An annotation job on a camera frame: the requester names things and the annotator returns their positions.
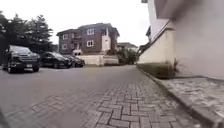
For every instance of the green bushes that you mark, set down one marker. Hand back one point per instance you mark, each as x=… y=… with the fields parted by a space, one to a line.
x=127 y=56

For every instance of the house with grey roof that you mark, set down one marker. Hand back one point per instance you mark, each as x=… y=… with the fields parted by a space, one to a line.
x=127 y=46

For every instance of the brown multi-storey building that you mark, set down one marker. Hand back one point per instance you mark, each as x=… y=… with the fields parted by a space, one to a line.
x=88 y=40

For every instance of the grey brick paved road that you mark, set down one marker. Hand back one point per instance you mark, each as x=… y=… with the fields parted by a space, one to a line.
x=83 y=96

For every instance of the low green hedge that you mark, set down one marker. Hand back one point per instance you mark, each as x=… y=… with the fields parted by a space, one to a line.
x=156 y=70

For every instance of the building with dark roof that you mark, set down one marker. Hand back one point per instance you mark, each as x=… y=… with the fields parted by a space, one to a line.
x=148 y=33

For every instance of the white building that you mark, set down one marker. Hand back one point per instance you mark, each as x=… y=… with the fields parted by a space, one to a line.
x=200 y=43

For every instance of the black SUV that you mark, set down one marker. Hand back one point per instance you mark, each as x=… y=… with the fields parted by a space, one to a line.
x=20 y=59

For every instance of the raised stone pavement with kerb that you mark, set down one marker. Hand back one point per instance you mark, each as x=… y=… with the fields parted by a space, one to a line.
x=200 y=96

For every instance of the group of dark trees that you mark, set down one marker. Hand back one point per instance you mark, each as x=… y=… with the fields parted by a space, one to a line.
x=23 y=33

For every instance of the low white wall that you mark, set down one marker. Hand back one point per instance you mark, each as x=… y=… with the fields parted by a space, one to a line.
x=96 y=60

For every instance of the cream sloping wall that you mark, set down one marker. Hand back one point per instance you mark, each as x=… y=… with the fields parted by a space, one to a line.
x=160 y=50

